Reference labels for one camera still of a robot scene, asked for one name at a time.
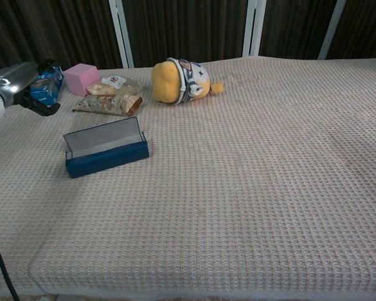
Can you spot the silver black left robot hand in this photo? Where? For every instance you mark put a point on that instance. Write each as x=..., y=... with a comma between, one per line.
x=12, y=81

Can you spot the blue cookie box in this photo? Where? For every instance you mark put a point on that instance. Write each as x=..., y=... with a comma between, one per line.
x=48, y=87

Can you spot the dark brown screen panel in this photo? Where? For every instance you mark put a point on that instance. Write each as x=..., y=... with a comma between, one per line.
x=366, y=28
x=188, y=28
x=294, y=28
x=50, y=31

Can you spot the pink foam cube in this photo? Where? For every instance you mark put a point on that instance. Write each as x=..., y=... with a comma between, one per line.
x=80, y=78

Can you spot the brown snack packet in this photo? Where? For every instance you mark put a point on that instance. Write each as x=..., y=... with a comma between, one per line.
x=106, y=104

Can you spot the clear snack bag red logo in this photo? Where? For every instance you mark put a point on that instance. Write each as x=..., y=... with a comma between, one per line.
x=120, y=86

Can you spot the yellow plush toy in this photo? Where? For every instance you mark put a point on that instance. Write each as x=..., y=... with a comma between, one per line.
x=166, y=81

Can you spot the beige waffle blanket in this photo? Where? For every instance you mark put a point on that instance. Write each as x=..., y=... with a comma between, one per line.
x=238, y=188

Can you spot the white screen frame post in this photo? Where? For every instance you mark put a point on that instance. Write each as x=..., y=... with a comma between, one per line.
x=330, y=31
x=253, y=28
x=122, y=34

